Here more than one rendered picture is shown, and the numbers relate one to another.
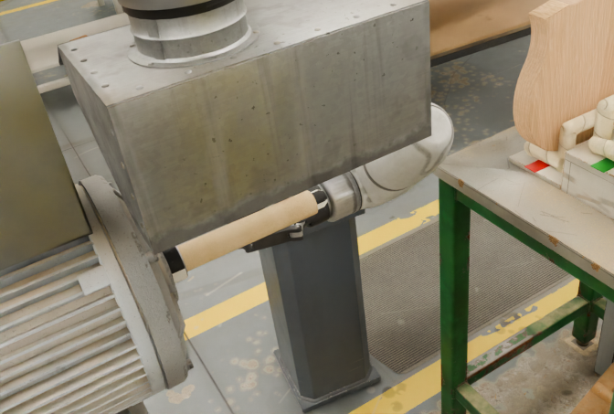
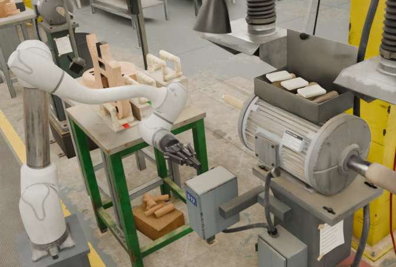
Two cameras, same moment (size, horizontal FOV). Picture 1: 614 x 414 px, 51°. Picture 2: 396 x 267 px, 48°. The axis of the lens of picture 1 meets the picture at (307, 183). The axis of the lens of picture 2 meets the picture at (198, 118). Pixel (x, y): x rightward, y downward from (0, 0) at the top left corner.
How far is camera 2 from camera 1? 1.86 m
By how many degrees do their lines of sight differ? 79
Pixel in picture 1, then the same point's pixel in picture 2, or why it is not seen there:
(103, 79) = (283, 35)
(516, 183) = (132, 132)
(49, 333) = not seen: hidden behind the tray
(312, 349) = not seen: outside the picture
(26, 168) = (294, 60)
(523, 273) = not seen: hidden behind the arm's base
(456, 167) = (114, 144)
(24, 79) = (289, 38)
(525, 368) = (113, 251)
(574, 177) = (145, 114)
